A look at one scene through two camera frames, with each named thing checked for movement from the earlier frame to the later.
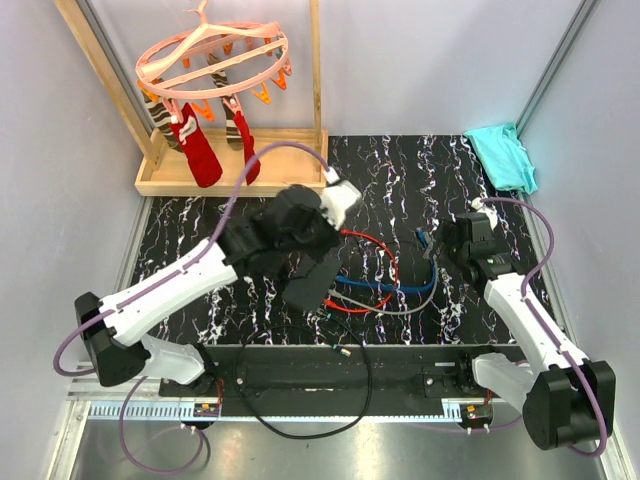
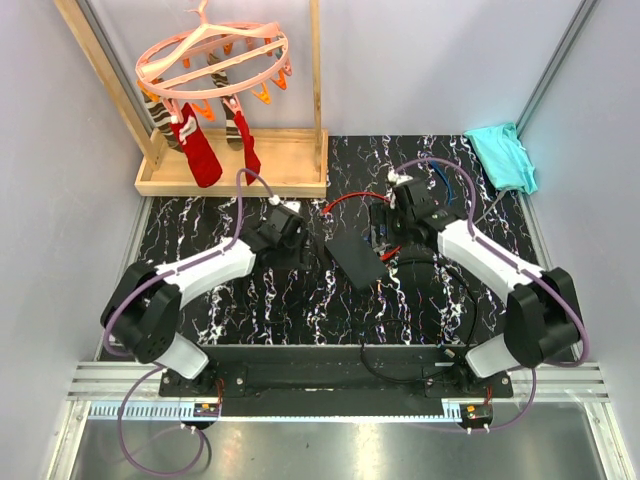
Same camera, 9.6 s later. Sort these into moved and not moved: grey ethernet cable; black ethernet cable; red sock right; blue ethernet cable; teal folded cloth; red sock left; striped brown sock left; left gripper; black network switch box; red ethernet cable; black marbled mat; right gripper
Moved: left gripper; grey ethernet cable; blue ethernet cable; right gripper; black ethernet cable; red ethernet cable; black network switch box
Not moved: red sock right; striped brown sock left; teal folded cloth; black marbled mat; red sock left
